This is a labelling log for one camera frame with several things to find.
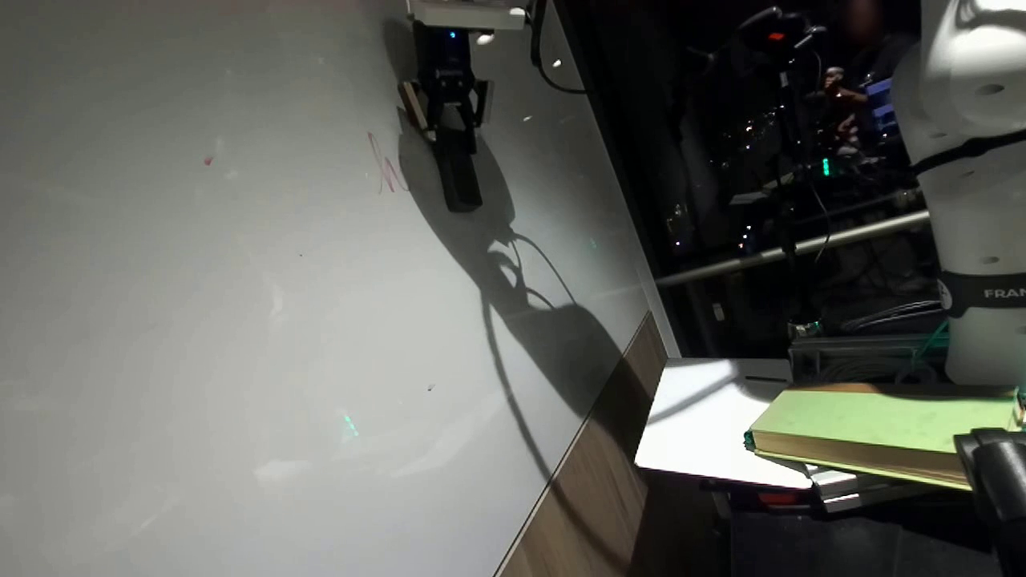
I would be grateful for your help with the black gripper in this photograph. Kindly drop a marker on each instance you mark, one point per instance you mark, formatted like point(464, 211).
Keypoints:
point(446, 66)

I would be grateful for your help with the black whiteboard eraser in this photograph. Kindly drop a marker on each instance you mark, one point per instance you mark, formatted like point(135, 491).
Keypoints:
point(458, 161)

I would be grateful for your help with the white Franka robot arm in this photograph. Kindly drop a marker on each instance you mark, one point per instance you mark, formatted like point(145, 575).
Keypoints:
point(974, 130)

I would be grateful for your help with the white paper sheet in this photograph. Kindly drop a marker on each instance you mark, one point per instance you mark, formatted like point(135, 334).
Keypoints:
point(693, 428)

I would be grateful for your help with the person in blue shirt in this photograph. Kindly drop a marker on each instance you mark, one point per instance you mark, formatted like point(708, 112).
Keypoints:
point(871, 74)

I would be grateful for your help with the dark green equipment box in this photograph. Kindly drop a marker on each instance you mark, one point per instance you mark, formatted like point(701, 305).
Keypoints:
point(866, 354)

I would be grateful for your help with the green book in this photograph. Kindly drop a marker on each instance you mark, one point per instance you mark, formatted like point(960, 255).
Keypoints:
point(885, 428)

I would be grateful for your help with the metal rail bar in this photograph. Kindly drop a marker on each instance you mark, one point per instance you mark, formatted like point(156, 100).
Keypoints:
point(791, 248)

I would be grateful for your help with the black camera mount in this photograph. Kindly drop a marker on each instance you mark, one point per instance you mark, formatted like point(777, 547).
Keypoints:
point(998, 491)

